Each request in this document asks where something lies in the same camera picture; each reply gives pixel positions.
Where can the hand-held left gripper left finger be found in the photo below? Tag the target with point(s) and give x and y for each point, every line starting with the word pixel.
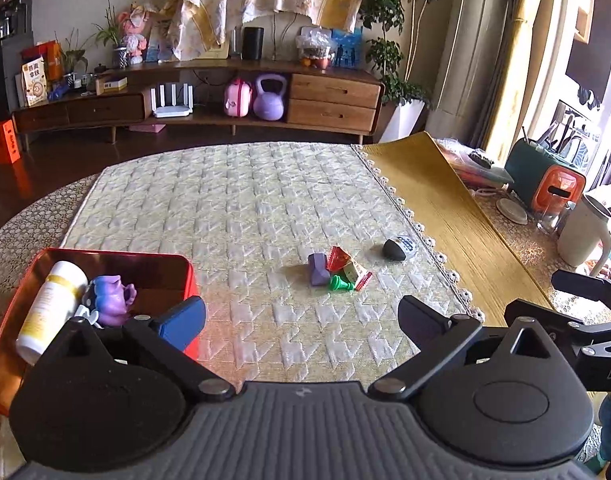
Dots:
pixel 185 317

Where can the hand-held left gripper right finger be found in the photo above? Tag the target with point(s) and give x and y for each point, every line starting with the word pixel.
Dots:
pixel 420 325

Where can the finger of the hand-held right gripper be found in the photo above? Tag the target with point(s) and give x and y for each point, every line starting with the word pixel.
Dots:
pixel 603 355
pixel 595 290

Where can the red box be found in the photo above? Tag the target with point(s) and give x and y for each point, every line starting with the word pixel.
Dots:
pixel 155 275

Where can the purple toy figure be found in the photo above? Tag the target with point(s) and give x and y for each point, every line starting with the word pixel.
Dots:
pixel 110 300

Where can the white bottle with yellow band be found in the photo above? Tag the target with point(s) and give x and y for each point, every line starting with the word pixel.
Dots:
pixel 48 310

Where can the white jug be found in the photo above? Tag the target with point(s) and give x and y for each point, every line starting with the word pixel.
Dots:
pixel 580 230

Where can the black white oval case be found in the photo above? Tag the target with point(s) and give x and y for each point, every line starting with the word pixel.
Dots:
pixel 399 249

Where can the white red snack packet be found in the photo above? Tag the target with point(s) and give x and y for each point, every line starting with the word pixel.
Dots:
pixel 358 276

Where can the clear glass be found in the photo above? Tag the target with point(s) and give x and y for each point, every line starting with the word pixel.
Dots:
pixel 549 220

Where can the green chess piece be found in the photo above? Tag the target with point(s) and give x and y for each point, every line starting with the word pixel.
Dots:
pixel 340 284

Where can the white round coaster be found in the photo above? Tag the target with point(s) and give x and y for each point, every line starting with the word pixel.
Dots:
pixel 512 211

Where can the purple block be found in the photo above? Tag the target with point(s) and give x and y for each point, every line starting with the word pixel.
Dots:
pixel 318 270

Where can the green orange utensil holder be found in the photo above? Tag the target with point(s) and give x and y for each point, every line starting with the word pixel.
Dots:
pixel 540 175

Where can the yellow bamboo mat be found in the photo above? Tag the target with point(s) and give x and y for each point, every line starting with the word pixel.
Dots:
pixel 435 195

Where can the clear plastic folder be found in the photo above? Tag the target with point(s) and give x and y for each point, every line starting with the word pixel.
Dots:
pixel 465 172

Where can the small black item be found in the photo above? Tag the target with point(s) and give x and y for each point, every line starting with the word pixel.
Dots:
pixel 481 159

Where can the flat pink box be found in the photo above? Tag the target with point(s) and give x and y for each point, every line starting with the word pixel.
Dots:
pixel 146 128

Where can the white router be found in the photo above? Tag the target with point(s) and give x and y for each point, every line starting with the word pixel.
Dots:
pixel 173 107

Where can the pink toy suitcase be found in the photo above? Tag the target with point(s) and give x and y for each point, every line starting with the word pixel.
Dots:
pixel 239 100

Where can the purple kettlebell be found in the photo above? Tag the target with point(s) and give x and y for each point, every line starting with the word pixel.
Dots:
pixel 270 102

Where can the wooden media cabinet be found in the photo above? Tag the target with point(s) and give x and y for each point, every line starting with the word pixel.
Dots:
pixel 330 100

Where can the yellow white box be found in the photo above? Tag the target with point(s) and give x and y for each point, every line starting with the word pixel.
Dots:
pixel 110 85

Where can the orange paper bag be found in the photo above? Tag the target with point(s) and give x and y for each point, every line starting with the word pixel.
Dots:
pixel 3 142

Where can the beige curtain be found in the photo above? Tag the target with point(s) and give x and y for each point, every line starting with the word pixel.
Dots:
pixel 485 50

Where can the cream snack box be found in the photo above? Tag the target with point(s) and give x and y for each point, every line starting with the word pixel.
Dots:
pixel 35 82

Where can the black cylinder speaker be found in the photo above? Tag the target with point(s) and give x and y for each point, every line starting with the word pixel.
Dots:
pixel 253 44

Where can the small potted plant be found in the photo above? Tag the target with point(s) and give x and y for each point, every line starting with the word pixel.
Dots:
pixel 113 40

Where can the orange snack pack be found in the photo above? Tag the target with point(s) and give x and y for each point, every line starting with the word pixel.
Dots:
pixel 53 60

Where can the large green potted plant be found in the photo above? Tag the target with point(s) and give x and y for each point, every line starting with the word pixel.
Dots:
pixel 390 35

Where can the pink doll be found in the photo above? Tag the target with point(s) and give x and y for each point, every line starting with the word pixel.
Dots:
pixel 133 30

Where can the plastic bag with fruit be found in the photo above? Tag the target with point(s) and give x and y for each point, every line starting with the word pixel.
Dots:
pixel 313 47

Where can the dark side cabinet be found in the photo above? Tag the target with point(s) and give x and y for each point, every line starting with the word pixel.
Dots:
pixel 0 75

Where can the black coffee machine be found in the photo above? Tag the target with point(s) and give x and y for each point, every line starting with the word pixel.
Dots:
pixel 13 20

